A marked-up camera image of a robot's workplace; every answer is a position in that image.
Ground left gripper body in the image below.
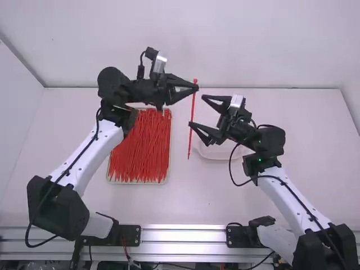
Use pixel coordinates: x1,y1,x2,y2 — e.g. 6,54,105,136
126,73,174,111

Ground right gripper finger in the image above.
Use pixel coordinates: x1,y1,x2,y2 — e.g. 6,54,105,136
187,121,226,147
200,94,233,114

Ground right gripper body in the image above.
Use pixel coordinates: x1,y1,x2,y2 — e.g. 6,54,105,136
215,102,257,142

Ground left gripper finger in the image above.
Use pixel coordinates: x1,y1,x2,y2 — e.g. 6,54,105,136
164,73,200,91
168,88,199,107

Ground orange cable tie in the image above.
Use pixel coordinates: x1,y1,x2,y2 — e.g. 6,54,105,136
186,78,199,160

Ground white dish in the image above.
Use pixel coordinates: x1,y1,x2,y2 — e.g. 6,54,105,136
196,137,246,161

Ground pale tray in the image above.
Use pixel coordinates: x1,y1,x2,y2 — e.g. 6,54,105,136
106,107,176,186

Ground silver rails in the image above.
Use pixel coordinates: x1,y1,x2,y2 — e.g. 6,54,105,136
0,224,303,264

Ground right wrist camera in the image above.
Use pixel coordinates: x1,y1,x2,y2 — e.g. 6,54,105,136
228,94,249,111

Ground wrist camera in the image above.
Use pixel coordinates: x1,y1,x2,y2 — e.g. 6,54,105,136
145,47,169,75
228,94,249,111

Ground black cable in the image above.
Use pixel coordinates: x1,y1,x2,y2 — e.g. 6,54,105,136
25,220,76,249
228,140,261,187
136,48,147,81

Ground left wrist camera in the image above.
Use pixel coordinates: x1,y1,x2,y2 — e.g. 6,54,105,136
145,47,169,75

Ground row of orange cable ties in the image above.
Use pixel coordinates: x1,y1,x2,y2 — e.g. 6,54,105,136
108,109,173,182

